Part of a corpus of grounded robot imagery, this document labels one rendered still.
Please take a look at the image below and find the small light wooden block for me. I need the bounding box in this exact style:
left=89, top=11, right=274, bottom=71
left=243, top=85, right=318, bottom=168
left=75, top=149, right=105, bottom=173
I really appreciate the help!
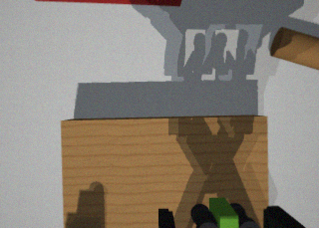
left=69, top=217, right=101, bottom=228

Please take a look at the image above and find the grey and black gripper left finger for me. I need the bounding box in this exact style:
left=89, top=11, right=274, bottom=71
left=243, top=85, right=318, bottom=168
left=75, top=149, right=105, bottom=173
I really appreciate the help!
left=159, top=208, right=175, bottom=228

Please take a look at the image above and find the mallet with black head and wooden handle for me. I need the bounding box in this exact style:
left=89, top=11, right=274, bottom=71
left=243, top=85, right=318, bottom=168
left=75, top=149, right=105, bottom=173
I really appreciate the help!
left=270, top=27, right=319, bottom=70

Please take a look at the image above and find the light wooden board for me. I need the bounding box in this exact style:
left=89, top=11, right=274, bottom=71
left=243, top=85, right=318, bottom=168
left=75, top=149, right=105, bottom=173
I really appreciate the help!
left=61, top=114, right=268, bottom=228

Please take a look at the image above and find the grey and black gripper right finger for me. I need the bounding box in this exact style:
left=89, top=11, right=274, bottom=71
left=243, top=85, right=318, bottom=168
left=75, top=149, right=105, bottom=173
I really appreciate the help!
left=263, top=206, right=305, bottom=228

